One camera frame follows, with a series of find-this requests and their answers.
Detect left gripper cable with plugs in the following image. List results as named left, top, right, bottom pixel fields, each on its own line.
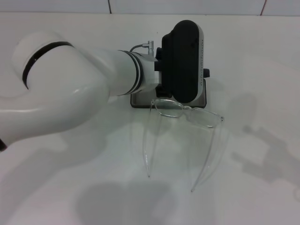
left=129, top=40, right=156, bottom=56

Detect black glasses case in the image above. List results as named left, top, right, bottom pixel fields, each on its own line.
left=130, top=77, right=207, bottom=109

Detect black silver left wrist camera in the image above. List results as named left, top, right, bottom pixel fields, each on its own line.
left=154, top=20, right=205, bottom=104

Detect clear white glasses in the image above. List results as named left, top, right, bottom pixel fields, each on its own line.
left=138, top=98, right=225, bottom=193

